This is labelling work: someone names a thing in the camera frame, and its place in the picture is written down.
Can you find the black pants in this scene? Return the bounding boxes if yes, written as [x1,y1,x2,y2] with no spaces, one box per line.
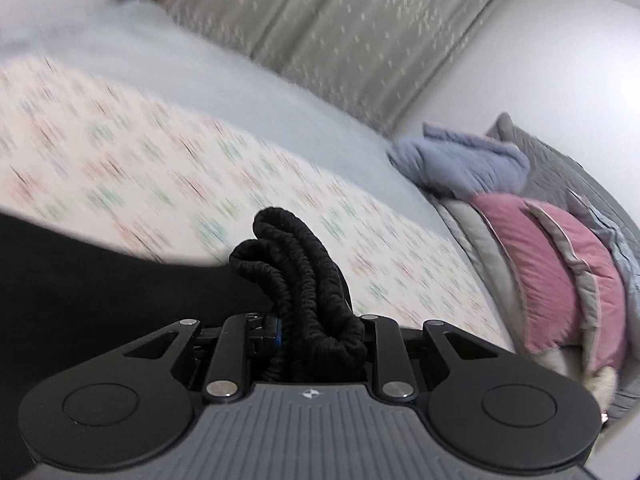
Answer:
[1,207,367,479]

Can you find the floral white cloth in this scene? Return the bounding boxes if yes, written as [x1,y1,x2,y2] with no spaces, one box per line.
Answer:
[1,56,512,348]

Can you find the blue grey blanket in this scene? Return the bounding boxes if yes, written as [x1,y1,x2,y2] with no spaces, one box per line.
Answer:
[387,122,530,200]

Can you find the light blue bed sheet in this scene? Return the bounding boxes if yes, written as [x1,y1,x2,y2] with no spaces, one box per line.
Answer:
[1,0,449,236]

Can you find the grey patterned curtain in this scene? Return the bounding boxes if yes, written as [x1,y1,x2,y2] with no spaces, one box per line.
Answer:
[164,0,500,134]

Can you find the grey headboard cushion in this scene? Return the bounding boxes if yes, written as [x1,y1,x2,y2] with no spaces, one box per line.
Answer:
[487,113,639,424]

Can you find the white plush toy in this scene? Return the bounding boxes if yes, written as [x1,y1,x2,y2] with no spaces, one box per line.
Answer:
[534,347,618,413]

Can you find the light blue duvet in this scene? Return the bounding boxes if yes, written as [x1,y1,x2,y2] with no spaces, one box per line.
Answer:
[567,190,640,353]

